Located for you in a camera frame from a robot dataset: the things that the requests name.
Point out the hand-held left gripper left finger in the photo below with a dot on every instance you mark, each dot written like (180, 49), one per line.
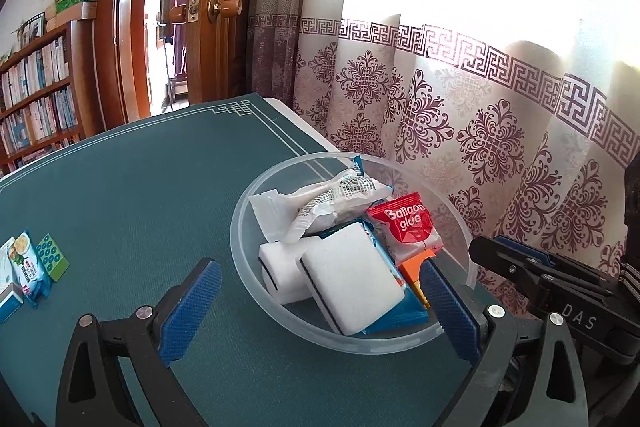
(190, 312)

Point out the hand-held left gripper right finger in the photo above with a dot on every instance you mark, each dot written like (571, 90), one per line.
(450, 312)

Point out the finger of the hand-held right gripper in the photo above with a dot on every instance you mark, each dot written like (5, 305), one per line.
(530, 247)
(545, 279)

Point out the large blue snack packet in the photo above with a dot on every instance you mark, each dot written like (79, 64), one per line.
(405, 312)

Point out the yellow and orange toy brick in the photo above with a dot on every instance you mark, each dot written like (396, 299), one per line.
(412, 269)

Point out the white sponge with black stripe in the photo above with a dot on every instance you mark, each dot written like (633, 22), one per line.
(280, 272)
(350, 277)

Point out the red and white glue packet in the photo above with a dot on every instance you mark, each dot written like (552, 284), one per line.
(405, 222)

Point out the clear plastic bowl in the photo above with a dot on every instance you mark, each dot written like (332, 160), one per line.
(300, 327)

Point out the white bag with mesh print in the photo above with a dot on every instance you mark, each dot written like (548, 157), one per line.
(320, 202)

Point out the small blue packet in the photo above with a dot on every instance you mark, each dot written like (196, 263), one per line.
(357, 164)

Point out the green dotted card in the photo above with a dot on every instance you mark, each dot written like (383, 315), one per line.
(52, 257)

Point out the patterned white maroon curtain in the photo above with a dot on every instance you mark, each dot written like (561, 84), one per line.
(450, 117)

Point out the light blue food packet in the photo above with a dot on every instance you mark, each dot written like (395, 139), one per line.
(30, 267)

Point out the small white and blue box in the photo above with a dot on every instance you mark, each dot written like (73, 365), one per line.
(10, 304)

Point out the row of books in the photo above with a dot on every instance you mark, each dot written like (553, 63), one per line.
(40, 117)
(45, 152)
(35, 72)

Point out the hanging maroon pants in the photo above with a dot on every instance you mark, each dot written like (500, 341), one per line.
(180, 37)

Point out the wooden bookcase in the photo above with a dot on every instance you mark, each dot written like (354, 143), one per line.
(75, 57)

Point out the brass door knob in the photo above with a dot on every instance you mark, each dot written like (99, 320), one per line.
(177, 13)
(227, 8)

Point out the woven basket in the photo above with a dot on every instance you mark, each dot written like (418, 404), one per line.
(50, 17)

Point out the green box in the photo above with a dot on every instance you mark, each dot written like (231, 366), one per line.
(75, 1)

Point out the wooden door frame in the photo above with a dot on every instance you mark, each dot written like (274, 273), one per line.
(110, 32)

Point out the film strip photo frame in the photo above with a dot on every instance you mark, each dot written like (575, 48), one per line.
(31, 32)

